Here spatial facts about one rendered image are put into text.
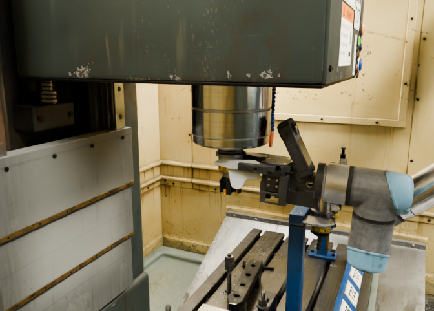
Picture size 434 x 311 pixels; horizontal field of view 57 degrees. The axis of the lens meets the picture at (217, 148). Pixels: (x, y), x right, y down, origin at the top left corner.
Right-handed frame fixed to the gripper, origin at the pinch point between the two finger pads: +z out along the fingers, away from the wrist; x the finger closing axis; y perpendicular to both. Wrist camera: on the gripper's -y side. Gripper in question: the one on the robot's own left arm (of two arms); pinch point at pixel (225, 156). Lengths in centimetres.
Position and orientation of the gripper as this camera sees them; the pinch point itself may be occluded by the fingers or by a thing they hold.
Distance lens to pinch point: 83.3
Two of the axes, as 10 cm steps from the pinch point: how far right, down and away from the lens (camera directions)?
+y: -0.5, 9.7, 2.3
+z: -9.4, -1.3, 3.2
